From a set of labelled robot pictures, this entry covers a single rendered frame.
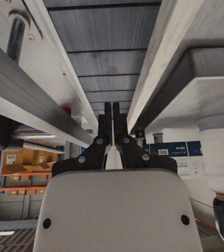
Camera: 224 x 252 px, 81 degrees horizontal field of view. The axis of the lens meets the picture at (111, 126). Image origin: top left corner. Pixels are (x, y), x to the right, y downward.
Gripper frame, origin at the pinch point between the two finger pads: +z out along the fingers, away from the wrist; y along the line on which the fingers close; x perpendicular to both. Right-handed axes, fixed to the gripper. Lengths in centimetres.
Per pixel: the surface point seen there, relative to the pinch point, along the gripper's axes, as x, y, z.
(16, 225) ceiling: -664, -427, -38
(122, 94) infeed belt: -3.1, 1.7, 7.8
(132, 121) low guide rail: -7.4, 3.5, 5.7
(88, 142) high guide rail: -1.9, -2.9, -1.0
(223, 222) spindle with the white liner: -26.1, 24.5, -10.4
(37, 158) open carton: -209, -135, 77
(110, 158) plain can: -17.8, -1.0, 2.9
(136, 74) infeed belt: 1.7, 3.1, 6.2
